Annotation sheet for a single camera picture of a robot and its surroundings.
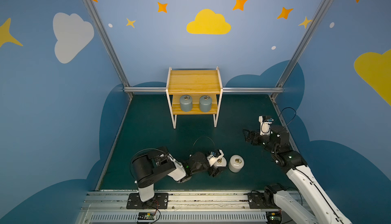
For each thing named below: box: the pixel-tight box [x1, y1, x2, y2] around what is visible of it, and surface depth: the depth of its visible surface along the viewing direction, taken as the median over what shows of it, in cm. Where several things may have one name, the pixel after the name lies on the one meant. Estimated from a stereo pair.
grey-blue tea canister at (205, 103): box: [199, 95, 213, 113], surface depth 89 cm
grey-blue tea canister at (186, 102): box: [179, 94, 193, 112], surface depth 89 cm
